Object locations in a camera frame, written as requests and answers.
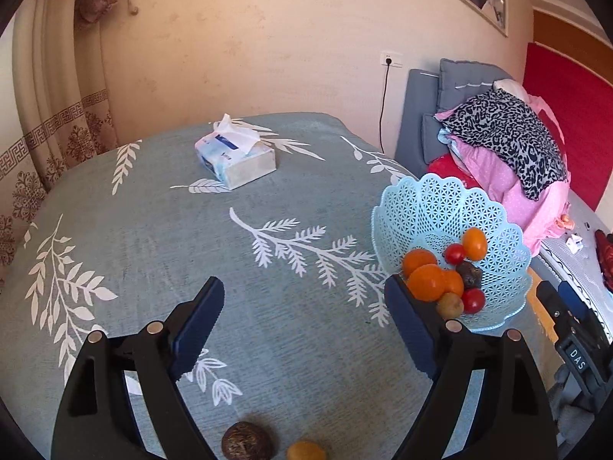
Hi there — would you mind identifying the leopard print cloth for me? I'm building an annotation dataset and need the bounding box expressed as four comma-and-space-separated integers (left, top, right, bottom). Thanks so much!
434, 90, 569, 202

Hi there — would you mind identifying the small grey cushion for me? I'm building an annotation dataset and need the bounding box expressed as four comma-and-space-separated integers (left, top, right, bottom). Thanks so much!
421, 113, 454, 167

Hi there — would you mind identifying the medium orange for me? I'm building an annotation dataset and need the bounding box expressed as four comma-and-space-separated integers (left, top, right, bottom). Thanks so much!
401, 248, 439, 279

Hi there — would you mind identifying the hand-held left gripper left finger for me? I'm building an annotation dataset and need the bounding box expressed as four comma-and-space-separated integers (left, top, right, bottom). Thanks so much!
50, 276, 226, 460

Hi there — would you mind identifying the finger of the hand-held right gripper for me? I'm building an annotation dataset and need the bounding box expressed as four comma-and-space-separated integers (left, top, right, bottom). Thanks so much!
557, 281, 607, 332
534, 280, 576, 344

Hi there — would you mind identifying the white tissue pack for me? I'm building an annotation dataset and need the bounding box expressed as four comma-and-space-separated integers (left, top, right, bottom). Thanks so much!
194, 113, 277, 191

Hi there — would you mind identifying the yellowish orange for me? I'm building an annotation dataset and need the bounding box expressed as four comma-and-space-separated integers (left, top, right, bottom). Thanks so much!
460, 227, 488, 260

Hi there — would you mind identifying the white pillow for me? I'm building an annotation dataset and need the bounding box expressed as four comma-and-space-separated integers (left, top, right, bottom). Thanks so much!
492, 79, 528, 102

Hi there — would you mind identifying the pile of clothes and pillows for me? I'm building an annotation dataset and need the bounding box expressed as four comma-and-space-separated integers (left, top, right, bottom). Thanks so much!
433, 95, 572, 244

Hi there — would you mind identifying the flat grey cushion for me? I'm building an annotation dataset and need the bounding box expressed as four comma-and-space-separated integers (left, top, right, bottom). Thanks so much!
399, 69, 442, 178

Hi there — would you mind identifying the orange fruit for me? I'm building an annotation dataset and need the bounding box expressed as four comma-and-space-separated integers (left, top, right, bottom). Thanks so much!
286, 440, 328, 460

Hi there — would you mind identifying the light blue plastic basket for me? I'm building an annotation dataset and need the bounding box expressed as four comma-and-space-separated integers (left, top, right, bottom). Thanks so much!
371, 174, 533, 331

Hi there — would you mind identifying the small orange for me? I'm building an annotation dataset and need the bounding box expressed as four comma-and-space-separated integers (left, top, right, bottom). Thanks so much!
443, 269, 465, 298

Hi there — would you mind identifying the grey cloth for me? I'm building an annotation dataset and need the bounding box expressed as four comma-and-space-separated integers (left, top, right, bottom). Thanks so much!
545, 366, 613, 460

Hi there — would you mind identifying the small dark brown fruit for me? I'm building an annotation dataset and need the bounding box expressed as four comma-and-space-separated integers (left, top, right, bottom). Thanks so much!
455, 261, 484, 290

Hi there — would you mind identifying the black power cable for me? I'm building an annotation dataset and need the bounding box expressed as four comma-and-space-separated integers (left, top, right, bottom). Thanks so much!
378, 64, 390, 155

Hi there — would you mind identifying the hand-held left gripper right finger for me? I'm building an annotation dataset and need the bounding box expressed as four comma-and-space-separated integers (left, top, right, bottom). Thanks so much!
384, 274, 560, 460

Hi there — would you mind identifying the red headboard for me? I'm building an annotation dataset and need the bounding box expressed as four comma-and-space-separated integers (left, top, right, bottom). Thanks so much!
521, 41, 613, 212

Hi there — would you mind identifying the beige patterned curtain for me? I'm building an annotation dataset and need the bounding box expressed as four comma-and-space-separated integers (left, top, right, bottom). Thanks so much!
0, 0, 139, 293

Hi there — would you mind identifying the large orange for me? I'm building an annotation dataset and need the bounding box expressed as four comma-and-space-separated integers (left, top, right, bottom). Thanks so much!
406, 264, 448, 303

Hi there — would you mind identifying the dark red object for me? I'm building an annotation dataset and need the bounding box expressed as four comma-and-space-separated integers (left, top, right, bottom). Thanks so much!
594, 229, 613, 294

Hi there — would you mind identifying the grey cushion with white stripe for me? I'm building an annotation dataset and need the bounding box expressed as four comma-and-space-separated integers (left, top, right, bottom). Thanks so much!
439, 58, 516, 112

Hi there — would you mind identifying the large tan kiwi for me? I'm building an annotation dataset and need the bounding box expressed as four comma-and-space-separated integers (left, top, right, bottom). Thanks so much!
436, 292, 464, 320

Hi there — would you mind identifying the red cloth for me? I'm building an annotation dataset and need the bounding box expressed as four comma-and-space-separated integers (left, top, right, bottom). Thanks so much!
426, 154, 463, 179

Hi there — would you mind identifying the large dark brown fruit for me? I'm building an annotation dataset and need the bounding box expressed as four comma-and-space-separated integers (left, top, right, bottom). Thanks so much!
221, 421, 275, 460

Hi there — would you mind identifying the grey leaf-print tablecloth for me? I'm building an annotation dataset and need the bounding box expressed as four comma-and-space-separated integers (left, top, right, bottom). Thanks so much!
0, 112, 556, 460

